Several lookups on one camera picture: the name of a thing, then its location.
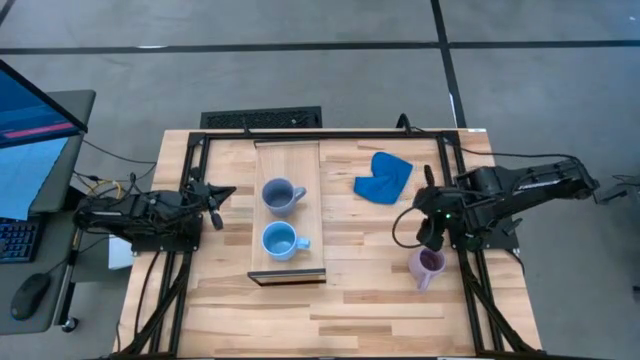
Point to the grey-blue faceted mug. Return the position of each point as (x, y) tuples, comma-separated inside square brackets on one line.
[(279, 197)]

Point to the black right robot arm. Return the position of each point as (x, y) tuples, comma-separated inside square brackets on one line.
[(520, 192)]

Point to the light blue mug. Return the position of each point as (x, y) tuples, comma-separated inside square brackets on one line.
[(280, 242)]

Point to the black computer mouse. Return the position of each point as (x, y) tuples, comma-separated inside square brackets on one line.
[(29, 296)]

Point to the white paper sheet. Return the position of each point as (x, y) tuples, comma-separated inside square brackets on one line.
[(119, 255)]

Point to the pink ribbed mug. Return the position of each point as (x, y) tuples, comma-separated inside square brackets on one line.
[(425, 272)]

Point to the black metal table frame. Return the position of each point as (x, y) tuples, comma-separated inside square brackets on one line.
[(325, 135)]

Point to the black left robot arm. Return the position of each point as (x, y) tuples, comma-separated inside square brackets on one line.
[(130, 212)]

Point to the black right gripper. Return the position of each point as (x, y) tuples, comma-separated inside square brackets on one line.
[(435, 210)]

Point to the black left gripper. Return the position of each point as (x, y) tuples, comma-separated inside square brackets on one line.
[(202, 197)]

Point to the grey side desk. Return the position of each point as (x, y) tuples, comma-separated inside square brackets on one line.
[(60, 175)]

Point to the blue cloth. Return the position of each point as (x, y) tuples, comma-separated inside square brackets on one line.
[(384, 180)]

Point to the backlit keyboard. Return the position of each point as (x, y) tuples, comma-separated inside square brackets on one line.
[(17, 240)]

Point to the black stand foot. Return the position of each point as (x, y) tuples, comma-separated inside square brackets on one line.
[(620, 192)]

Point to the computer monitor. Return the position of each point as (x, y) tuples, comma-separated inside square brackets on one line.
[(30, 130)]

